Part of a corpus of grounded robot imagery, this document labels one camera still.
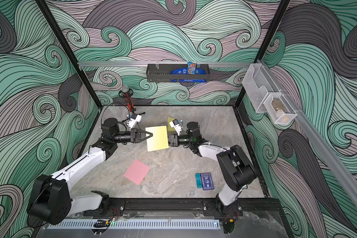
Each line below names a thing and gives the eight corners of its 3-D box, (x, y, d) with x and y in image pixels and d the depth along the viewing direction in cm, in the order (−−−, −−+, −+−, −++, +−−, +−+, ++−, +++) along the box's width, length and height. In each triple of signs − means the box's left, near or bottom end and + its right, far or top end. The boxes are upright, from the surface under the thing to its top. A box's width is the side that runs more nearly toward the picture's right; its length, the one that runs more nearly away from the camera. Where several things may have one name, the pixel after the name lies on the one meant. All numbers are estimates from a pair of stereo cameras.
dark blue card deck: (202, 190, 81) (203, 189, 79) (200, 174, 87) (201, 172, 85) (213, 190, 81) (214, 189, 79) (210, 174, 87) (211, 172, 85)
